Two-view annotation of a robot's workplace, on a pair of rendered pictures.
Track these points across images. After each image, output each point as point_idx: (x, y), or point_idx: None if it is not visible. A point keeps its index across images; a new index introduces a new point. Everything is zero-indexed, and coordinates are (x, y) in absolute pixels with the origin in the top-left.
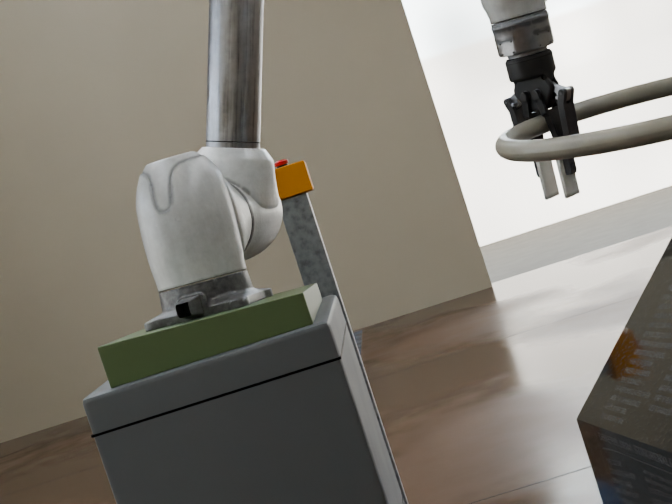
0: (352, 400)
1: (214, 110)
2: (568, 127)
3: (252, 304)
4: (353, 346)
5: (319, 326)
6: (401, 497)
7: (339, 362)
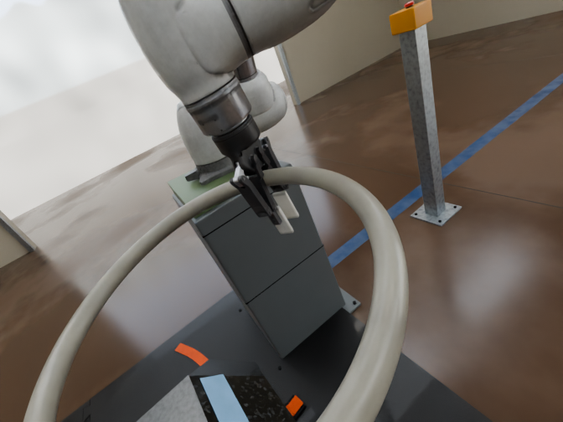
0: (213, 251)
1: None
2: (250, 204)
3: (199, 188)
4: (297, 188)
5: (193, 223)
6: (314, 250)
7: (204, 238)
